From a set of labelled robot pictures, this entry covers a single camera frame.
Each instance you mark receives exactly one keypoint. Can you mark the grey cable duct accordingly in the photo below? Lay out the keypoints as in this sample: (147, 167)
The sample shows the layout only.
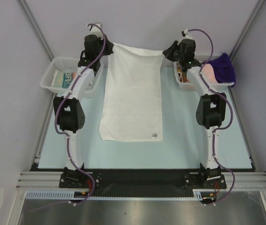
(72, 195)

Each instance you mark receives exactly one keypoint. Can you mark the yellow patterned towel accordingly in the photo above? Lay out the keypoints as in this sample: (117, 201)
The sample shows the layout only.
(181, 75)

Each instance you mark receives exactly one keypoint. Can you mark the right aluminium corner post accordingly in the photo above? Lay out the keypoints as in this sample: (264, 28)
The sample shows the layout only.
(249, 23)

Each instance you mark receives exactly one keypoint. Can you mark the empty white plastic basket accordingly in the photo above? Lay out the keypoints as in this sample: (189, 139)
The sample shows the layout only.
(64, 65)

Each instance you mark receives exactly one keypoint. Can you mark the aluminium corner post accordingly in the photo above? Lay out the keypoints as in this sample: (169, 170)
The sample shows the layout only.
(35, 28)
(249, 23)

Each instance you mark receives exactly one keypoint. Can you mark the white basket with towels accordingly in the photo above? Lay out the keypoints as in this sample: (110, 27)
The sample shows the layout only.
(190, 86)

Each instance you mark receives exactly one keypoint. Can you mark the white towel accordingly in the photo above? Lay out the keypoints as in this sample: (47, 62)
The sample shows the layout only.
(132, 108)

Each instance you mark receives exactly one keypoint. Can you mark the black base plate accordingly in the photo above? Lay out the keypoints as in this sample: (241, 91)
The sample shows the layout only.
(146, 180)

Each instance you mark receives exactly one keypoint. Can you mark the colourful rabbit print towel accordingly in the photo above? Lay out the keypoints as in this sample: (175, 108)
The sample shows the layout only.
(62, 80)

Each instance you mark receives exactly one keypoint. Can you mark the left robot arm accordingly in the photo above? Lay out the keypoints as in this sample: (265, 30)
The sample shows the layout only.
(69, 114)

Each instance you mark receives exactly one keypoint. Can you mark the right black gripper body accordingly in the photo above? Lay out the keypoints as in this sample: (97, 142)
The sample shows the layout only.
(170, 51)

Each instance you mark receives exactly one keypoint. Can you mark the left aluminium corner post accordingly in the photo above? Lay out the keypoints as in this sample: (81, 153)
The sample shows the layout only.
(35, 28)

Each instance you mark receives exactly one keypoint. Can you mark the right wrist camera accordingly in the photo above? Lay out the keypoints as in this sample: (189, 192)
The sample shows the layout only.
(186, 34)

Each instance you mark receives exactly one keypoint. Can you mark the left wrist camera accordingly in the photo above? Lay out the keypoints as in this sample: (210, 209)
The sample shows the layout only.
(94, 28)

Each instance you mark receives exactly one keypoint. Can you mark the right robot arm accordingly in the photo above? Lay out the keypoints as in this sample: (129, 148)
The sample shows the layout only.
(211, 107)

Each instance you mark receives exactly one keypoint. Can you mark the purple towel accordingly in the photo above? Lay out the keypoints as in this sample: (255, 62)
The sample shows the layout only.
(223, 69)

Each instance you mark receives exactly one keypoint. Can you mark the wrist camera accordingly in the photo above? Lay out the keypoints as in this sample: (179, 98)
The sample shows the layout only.
(186, 34)
(94, 28)

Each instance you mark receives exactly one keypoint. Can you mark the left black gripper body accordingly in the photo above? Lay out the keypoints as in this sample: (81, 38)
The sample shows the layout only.
(100, 44)

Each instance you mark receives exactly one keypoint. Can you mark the pink towel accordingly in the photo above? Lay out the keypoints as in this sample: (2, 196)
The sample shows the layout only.
(209, 73)

